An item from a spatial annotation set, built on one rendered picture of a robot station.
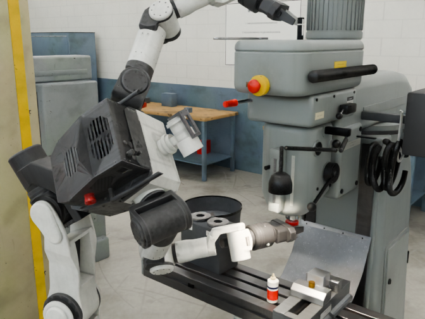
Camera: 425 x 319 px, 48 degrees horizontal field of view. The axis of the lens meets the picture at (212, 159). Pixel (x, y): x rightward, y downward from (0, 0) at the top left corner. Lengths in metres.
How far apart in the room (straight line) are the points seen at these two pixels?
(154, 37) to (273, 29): 5.07
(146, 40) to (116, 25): 7.13
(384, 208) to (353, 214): 0.12
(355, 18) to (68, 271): 1.27
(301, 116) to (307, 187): 0.25
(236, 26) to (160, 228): 5.81
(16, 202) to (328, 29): 2.00
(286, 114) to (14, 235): 1.96
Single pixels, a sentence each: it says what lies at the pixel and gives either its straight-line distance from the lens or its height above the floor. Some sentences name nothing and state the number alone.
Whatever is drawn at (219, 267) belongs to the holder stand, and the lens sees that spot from 1.97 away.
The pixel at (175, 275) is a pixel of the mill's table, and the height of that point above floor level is 0.95.
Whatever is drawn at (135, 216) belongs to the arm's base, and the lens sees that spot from 1.29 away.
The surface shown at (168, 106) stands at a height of 0.89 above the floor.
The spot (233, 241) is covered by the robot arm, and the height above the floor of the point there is 1.25.
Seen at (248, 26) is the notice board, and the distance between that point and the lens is 6.82.
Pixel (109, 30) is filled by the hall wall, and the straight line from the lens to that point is 8.83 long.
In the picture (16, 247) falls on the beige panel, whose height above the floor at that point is 0.72.
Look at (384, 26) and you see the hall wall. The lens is 5.96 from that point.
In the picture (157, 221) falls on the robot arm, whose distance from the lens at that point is 1.28.
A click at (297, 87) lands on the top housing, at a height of 1.76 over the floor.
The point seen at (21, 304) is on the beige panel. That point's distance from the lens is 3.20.
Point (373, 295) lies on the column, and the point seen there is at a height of 0.87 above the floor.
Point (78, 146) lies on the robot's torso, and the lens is 1.36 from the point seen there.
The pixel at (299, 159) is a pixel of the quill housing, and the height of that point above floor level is 1.52.
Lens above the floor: 1.89
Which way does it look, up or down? 14 degrees down
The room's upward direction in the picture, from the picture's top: straight up
